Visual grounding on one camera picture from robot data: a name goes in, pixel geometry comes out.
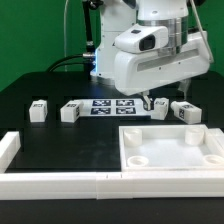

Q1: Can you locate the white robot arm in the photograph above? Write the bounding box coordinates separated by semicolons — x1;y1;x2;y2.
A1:
83;0;213;96

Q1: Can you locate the white square tabletop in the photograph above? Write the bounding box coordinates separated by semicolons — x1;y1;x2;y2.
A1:
119;125;224;172

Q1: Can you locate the black cable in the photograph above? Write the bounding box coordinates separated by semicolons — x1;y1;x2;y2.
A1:
46;0;98;73

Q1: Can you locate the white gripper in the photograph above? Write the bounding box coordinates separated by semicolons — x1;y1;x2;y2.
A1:
114;32;210;111

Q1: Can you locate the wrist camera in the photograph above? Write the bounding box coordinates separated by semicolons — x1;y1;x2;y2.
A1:
114;24;169;54

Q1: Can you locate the white fence wall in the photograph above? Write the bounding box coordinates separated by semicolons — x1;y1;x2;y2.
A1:
0;131;224;200

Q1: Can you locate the AprilTag base sheet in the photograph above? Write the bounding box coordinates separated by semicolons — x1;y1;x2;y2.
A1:
80;98;153;117

